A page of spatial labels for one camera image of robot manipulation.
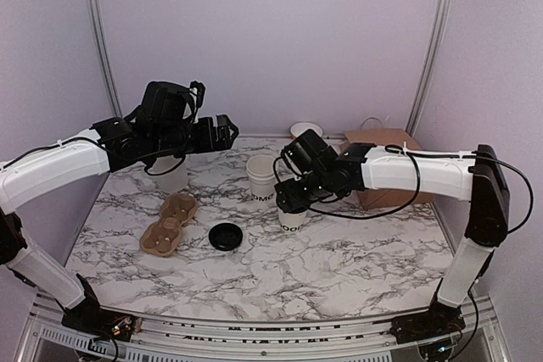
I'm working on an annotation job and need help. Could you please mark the aluminium frame post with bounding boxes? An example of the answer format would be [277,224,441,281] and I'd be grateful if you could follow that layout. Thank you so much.
[86,0,123,117]
[406,0,451,136]

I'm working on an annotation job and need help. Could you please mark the brown cardboard cup carrier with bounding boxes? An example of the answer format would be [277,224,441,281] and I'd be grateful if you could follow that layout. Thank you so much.
[139,193,199,258]

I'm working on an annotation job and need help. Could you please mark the orange white ceramic bowl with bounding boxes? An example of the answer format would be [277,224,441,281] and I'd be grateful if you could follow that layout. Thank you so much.
[290,122,323,139]

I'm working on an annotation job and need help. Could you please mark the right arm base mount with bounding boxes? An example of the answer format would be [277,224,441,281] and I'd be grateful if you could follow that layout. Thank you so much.
[389,304,466,344]

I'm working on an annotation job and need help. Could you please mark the white paper cup with print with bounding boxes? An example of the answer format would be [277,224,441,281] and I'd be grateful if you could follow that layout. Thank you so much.
[278,209,307,232]

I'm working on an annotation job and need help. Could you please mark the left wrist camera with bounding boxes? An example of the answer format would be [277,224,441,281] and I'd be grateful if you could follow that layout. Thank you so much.
[188,81,206,124]

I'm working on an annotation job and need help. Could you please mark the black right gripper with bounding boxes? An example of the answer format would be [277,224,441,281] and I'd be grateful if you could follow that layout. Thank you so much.
[275,170,333,213]

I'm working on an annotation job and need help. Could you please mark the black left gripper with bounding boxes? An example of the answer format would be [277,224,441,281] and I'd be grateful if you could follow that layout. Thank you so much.
[151,114,239,158]

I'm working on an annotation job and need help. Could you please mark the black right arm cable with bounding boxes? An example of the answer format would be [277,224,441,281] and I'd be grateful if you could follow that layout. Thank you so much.
[271,148,535,236]

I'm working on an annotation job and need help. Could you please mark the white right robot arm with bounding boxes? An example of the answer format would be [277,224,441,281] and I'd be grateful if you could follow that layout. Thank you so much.
[275,130,509,335]

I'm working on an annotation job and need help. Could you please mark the right aluminium frame post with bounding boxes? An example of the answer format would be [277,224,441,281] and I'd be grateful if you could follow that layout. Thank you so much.
[406,0,451,136]

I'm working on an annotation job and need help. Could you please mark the left aluminium frame post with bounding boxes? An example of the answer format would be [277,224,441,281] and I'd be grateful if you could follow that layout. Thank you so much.
[86,0,123,117]

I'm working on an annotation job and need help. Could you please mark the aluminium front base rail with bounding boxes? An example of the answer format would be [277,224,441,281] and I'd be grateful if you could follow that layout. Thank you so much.
[14,293,511,361]

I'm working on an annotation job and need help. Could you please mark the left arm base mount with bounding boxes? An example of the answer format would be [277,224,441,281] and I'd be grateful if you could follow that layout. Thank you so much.
[61,291,137,342]

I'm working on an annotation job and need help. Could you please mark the brown paper takeout bag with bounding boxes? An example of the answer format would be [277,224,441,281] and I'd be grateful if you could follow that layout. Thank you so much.
[339,128,421,210]

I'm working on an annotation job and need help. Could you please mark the white container with sachets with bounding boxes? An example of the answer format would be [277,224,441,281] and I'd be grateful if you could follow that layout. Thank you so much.
[149,156,188,193]

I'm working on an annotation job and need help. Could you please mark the stack of white paper cups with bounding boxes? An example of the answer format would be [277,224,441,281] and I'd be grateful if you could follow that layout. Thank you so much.
[246,155,276,208]

